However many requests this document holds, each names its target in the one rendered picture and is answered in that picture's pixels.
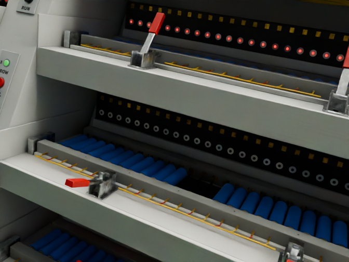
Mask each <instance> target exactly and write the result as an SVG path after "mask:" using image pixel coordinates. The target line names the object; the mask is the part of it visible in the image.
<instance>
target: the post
mask: <svg viewBox="0 0 349 262"><path fill-rule="evenodd" d="M127 1H130V0H39V2H38V4H37V7H36V11H35V14H28V13H24V12H19V11H16V9H17V6H18V3H19V0H8V3H7V6H6V9H5V12H4V15H3V18H2V21H1V23H0V55H1V53H2V50H7V51H11V52H14V53H18V54H20V57H19V60H18V63H17V66H16V69H15V72H14V75H13V77H12V80H11V83H10V86H9V89H8V92H7V95H6V98H5V101H4V104H3V107H2V110H1V113H0V130H2V129H7V128H11V127H15V126H19V125H23V124H27V123H31V122H35V121H39V120H43V119H47V118H50V117H54V116H58V115H62V114H66V113H70V112H74V111H78V110H81V111H82V115H81V124H80V134H83V131H84V127H87V126H89V123H90V120H91V117H92V114H93V111H94V109H95V106H96V103H97V92H99V91H96V90H93V89H89V88H85V87H81V86H78V85H74V84H70V83H67V82H63V81H59V80H55V79H52V78H49V77H45V76H41V75H38V74H36V68H37V22H38V14H46V15H56V16H66V17H77V18H87V19H97V20H107V21H111V30H110V39H114V36H119V33H120V29H121V27H122V24H123V20H124V17H125V14H126V11H127ZM39 207H41V206H40V205H38V204H36V203H34V202H32V201H30V200H27V199H25V198H23V197H21V196H19V195H17V194H14V193H12V192H10V191H8V190H6V189H4V188H1V187H0V228H2V227H4V226H6V225H8V224H9V223H11V222H13V221H15V220H17V219H19V218H20V217H22V216H24V215H26V214H28V213H30V212H32V211H33V210H35V209H37V208H39Z"/></svg>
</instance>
